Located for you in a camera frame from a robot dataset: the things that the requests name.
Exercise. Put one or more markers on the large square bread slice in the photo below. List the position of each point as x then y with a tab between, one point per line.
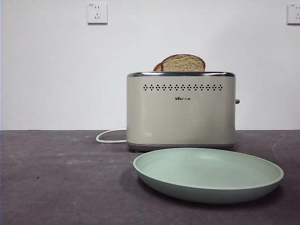
184	63

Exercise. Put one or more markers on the pale green round plate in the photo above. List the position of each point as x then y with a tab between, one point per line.
206	173

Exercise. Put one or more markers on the beige two-slot toaster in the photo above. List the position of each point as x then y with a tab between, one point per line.
180	117

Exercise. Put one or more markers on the small round bread slice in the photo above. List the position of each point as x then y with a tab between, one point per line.
157	67

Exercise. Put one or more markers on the white wall socket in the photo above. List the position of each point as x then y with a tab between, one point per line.
294	14
97	13

